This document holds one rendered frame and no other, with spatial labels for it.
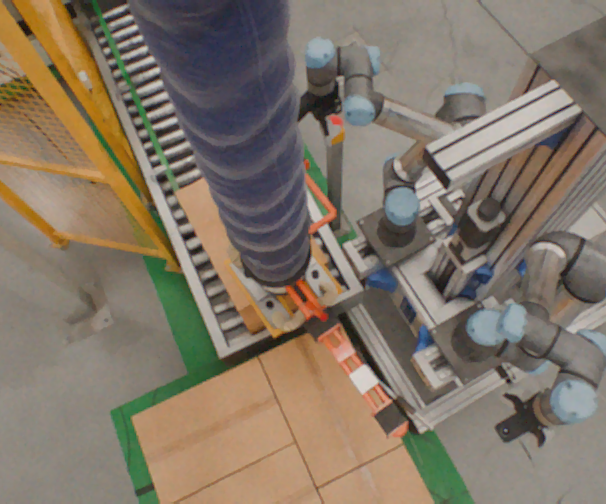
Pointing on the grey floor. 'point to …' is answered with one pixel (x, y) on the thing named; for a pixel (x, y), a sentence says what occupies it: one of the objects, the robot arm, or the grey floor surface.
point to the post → (335, 177)
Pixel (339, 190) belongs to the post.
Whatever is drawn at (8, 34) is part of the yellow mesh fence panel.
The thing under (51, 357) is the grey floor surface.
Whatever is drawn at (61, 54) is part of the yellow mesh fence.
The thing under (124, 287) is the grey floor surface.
